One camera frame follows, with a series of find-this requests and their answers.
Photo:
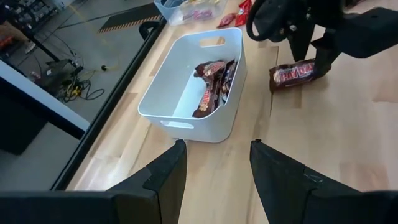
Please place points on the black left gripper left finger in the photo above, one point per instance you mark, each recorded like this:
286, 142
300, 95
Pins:
164, 186

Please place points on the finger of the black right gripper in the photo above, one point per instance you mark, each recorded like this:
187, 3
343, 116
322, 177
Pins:
300, 40
367, 34

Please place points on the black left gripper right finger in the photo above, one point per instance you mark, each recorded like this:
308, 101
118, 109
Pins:
283, 186

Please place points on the red KitKat candy bar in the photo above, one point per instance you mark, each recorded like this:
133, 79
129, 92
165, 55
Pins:
244, 14

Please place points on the white plastic bin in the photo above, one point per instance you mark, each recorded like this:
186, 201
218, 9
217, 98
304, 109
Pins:
168, 77

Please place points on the clear plastic bin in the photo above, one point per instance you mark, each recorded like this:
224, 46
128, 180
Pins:
174, 17

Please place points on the dark floor equipment box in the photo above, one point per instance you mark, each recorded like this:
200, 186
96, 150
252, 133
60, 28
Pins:
59, 73

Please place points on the dark table with white edge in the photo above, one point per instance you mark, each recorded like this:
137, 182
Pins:
18, 124

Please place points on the black yellow striped floor mat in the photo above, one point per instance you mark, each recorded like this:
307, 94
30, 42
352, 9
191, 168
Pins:
130, 18

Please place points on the black equipment shelf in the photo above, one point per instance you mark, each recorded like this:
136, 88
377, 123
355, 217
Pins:
28, 18

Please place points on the black long table edge rail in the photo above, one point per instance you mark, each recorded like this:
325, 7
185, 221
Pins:
104, 115

